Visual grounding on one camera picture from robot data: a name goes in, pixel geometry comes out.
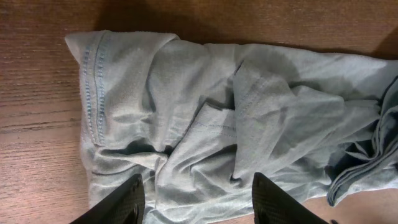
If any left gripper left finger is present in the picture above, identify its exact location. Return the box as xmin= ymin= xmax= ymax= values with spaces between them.
xmin=71 ymin=174 xmax=145 ymax=224

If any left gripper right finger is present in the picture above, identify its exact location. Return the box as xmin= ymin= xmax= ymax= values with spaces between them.
xmin=252 ymin=172 xmax=328 ymax=224

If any light blue t-shirt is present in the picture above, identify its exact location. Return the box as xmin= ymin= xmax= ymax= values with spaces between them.
xmin=65 ymin=30 xmax=397 ymax=223

